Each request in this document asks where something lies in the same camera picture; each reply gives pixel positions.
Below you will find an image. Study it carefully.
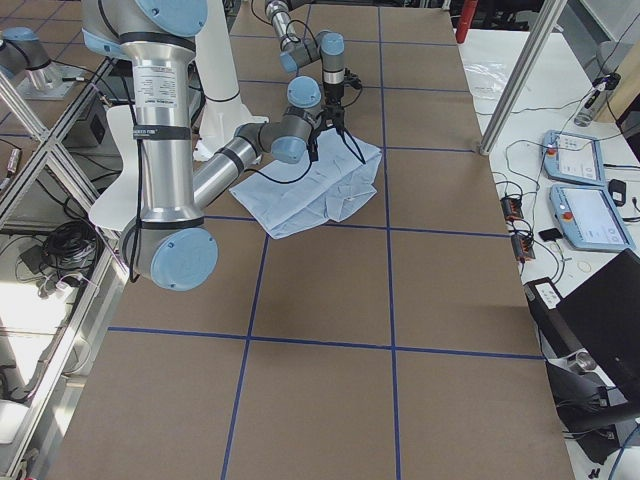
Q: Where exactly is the wrist black camera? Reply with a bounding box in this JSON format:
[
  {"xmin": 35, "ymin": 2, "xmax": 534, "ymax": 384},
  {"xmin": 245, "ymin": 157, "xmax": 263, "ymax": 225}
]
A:
[{"xmin": 343, "ymin": 69, "xmax": 363, "ymax": 91}]

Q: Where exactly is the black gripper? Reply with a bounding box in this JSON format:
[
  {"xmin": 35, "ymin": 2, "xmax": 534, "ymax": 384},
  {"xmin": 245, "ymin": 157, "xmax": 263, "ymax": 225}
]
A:
[
  {"xmin": 307, "ymin": 115, "xmax": 366, "ymax": 165},
  {"xmin": 322, "ymin": 87, "xmax": 345, "ymax": 130}
]

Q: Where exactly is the orange black adapter box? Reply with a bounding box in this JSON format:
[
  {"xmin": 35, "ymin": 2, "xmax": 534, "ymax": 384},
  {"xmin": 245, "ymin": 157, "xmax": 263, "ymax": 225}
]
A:
[{"xmin": 500, "ymin": 196, "xmax": 524, "ymax": 221}]

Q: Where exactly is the upper blue teach pendant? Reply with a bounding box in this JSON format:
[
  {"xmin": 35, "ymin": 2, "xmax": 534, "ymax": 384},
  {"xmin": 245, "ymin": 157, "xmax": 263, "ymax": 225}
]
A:
[{"xmin": 542, "ymin": 130, "xmax": 606, "ymax": 186}]

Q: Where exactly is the black laptop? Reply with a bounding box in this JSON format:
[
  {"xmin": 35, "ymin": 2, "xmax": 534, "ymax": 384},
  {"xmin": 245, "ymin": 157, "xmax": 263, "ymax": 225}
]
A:
[{"xmin": 524, "ymin": 249, "xmax": 639, "ymax": 401}]

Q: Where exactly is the white central column base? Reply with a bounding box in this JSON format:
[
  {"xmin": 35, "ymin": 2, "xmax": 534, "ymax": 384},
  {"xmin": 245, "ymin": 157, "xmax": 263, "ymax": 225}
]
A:
[{"xmin": 193, "ymin": 0, "xmax": 268, "ymax": 162}]

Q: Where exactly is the blue teach pendant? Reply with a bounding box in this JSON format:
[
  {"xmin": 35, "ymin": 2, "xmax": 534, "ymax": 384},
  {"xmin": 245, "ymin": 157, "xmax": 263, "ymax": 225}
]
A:
[
  {"xmin": 542, "ymin": 130, "xmax": 606, "ymax": 186},
  {"xmin": 549, "ymin": 184, "xmax": 635, "ymax": 253}
]

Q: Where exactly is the red fire extinguisher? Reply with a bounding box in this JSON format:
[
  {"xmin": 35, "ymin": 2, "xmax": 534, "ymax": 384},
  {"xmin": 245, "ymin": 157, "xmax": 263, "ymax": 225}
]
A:
[{"xmin": 455, "ymin": 0, "xmax": 478, "ymax": 44}]

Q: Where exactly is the light blue button-up shirt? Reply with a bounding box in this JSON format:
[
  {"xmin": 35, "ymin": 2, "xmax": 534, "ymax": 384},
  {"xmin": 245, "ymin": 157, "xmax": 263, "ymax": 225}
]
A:
[{"xmin": 230, "ymin": 131, "xmax": 382, "ymax": 239}]

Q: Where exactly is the clear plastic bag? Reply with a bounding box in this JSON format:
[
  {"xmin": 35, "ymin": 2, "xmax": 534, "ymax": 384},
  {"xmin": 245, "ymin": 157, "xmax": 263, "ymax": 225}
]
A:
[{"xmin": 463, "ymin": 61, "xmax": 510, "ymax": 100}]

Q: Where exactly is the aluminium frame post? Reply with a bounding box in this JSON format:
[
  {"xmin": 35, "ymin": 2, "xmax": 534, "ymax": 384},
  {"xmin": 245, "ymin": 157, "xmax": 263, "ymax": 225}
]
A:
[{"xmin": 478, "ymin": 0, "xmax": 567, "ymax": 156}]

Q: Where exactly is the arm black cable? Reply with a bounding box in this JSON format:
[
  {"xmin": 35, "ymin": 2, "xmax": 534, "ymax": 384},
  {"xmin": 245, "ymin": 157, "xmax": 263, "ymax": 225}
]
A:
[
  {"xmin": 249, "ymin": 119, "xmax": 326, "ymax": 185},
  {"xmin": 249, "ymin": 0, "xmax": 361, "ymax": 111}
]

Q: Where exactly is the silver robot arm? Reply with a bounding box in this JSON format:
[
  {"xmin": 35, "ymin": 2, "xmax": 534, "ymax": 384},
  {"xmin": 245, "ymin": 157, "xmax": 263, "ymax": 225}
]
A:
[
  {"xmin": 82, "ymin": 1, "xmax": 344, "ymax": 291},
  {"xmin": 264, "ymin": 1, "xmax": 362, "ymax": 164}
]

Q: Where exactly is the lower blue teach pendant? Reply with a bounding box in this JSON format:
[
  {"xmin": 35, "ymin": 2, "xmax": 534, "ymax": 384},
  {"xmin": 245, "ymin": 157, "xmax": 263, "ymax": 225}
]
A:
[{"xmin": 549, "ymin": 184, "xmax": 635, "ymax": 253}]

